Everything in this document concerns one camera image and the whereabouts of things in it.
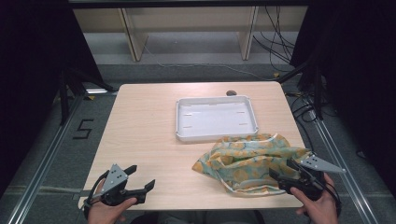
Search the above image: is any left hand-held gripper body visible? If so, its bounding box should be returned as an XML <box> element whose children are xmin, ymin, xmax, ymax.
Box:
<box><xmin>99</xmin><ymin>163</ymin><xmax>139</xmax><ymax>207</ymax></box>

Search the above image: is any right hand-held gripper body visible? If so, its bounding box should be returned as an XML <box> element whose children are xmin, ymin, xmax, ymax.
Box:
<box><xmin>277</xmin><ymin>154</ymin><xmax>347</xmax><ymax>202</ymax></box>

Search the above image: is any lemon print cloth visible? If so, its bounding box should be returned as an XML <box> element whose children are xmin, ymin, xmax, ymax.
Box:
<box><xmin>191</xmin><ymin>133</ymin><xmax>312</xmax><ymax>198</ymax></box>

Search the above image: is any person's right hand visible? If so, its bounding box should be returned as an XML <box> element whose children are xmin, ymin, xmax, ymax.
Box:
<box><xmin>290</xmin><ymin>173</ymin><xmax>340</xmax><ymax>224</ymax></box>

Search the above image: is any person's left hand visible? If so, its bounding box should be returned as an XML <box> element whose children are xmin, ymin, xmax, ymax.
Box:
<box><xmin>87</xmin><ymin>179</ymin><xmax>138</xmax><ymax>224</ymax></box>

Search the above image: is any black metal stand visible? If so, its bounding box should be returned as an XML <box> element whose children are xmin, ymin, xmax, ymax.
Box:
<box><xmin>59</xmin><ymin>66</ymin><xmax>117</xmax><ymax>126</ymax></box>
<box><xmin>277</xmin><ymin>60</ymin><xmax>325</xmax><ymax>121</ymax></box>

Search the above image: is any white plastic tray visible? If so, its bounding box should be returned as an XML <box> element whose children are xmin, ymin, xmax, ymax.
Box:
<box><xmin>175</xmin><ymin>94</ymin><xmax>260</xmax><ymax>143</ymax></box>

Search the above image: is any black curtain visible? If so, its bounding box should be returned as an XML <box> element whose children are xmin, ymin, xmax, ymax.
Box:
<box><xmin>0</xmin><ymin>0</ymin><xmax>106</xmax><ymax>195</ymax></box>
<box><xmin>290</xmin><ymin>0</ymin><xmax>396</xmax><ymax>189</ymax></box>

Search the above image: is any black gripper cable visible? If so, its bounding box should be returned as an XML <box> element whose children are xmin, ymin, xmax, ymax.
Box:
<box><xmin>323</xmin><ymin>181</ymin><xmax>343</xmax><ymax>217</ymax></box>
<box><xmin>83</xmin><ymin>169</ymin><xmax>110</xmax><ymax>218</ymax></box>

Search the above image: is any black floor cable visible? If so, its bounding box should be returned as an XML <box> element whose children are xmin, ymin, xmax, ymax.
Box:
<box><xmin>264</xmin><ymin>6</ymin><xmax>296</xmax><ymax>49</ymax></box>
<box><xmin>252</xmin><ymin>35</ymin><xmax>292</xmax><ymax>73</ymax></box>
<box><xmin>284</xmin><ymin>91</ymin><xmax>320</xmax><ymax>152</ymax></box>

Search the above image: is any metal floor rail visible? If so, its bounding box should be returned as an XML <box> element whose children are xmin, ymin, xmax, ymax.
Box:
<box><xmin>306</xmin><ymin>102</ymin><xmax>379</xmax><ymax>224</ymax></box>
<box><xmin>6</xmin><ymin>92</ymin><xmax>87</xmax><ymax>224</ymax></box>

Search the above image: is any white floor cable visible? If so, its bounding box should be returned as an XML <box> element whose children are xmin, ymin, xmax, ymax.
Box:
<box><xmin>143</xmin><ymin>45</ymin><xmax>276</xmax><ymax>81</ymax></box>

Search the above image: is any beige wooden furniture frame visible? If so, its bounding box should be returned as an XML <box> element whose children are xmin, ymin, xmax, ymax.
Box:
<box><xmin>73</xmin><ymin>6</ymin><xmax>309</xmax><ymax>63</ymax></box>

